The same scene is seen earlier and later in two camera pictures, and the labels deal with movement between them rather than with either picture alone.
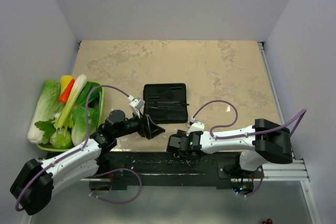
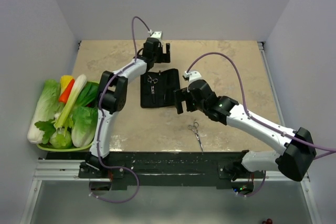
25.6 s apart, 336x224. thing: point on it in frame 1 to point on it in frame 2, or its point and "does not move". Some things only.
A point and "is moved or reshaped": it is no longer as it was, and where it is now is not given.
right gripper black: x=181 y=134 to x=182 y=95
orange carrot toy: x=64 y=97 does not move
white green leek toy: x=65 y=117 does not move
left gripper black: x=147 y=128 to x=164 y=57
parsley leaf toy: x=49 y=128 does not move
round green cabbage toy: x=59 y=140 does not move
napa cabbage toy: x=50 y=105 does not move
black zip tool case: x=166 y=103 is moved or reshaped
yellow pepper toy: x=65 y=80 does not move
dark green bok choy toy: x=94 y=96 does not move
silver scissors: x=178 y=157 to x=154 y=81
